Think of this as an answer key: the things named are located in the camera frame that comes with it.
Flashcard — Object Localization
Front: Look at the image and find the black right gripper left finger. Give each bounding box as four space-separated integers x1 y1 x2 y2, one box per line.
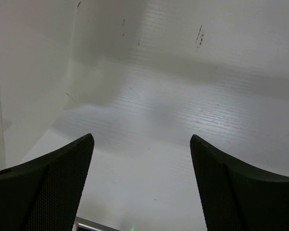
0 134 94 231

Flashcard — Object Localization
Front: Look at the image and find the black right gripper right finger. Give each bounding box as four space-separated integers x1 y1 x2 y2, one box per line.
190 135 289 231

